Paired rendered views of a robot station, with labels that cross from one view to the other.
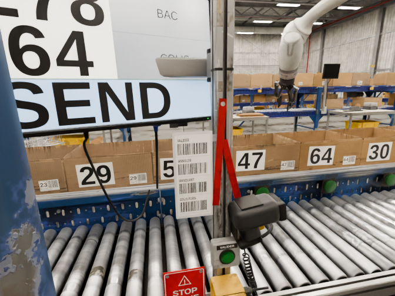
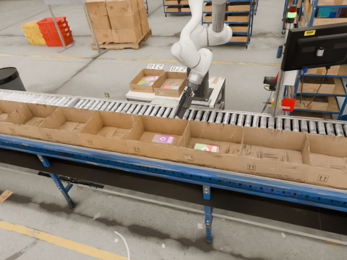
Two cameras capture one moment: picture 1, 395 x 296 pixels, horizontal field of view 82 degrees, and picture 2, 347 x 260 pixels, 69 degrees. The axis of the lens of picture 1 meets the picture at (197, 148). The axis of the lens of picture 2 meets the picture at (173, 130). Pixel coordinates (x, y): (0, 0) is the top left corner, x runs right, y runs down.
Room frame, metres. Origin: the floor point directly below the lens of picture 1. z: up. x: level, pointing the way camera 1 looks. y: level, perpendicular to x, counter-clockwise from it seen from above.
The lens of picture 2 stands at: (2.48, 0.15, 2.17)
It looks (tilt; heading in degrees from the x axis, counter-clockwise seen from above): 39 degrees down; 213
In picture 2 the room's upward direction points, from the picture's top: 8 degrees counter-clockwise
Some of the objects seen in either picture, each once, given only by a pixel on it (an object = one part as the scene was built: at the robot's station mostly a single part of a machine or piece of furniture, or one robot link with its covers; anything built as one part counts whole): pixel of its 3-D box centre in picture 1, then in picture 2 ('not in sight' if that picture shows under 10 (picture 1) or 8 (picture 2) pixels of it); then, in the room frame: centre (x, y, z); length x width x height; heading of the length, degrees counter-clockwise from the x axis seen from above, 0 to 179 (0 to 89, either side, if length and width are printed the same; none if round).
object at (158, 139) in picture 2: not in sight; (163, 139); (1.29, -0.73, 0.89); 0.16 x 0.07 x 0.02; 100
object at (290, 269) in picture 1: (267, 239); (238, 132); (0.81, -0.28, 0.72); 0.52 x 0.05 x 0.05; 10
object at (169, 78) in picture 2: not in sight; (172, 83); (0.35, -1.17, 0.80); 0.38 x 0.28 x 0.10; 9
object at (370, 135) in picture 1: (367, 144); (112, 131); (1.43, -1.10, 0.96); 0.39 x 0.29 x 0.17; 100
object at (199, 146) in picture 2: not in sight; (205, 153); (1.34, -0.36, 0.92); 0.16 x 0.11 x 0.07; 101
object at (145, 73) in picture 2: not in sight; (147, 80); (0.37, -1.49, 0.80); 0.38 x 0.28 x 0.10; 8
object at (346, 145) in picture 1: (313, 148); (159, 137); (1.36, -0.72, 0.96); 0.39 x 0.29 x 0.17; 100
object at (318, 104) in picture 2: not in sight; (310, 95); (-0.21, 0.19, 0.59); 0.40 x 0.30 x 0.10; 8
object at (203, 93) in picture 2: not in sight; (198, 80); (0.38, -0.84, 0.91); 0.26 x 0.26 x 0.33; 8
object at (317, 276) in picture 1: (281, 237); (231, 131); (0.83, -0.34, 0.72); 0.52 x 0.05 x 0.05; 10
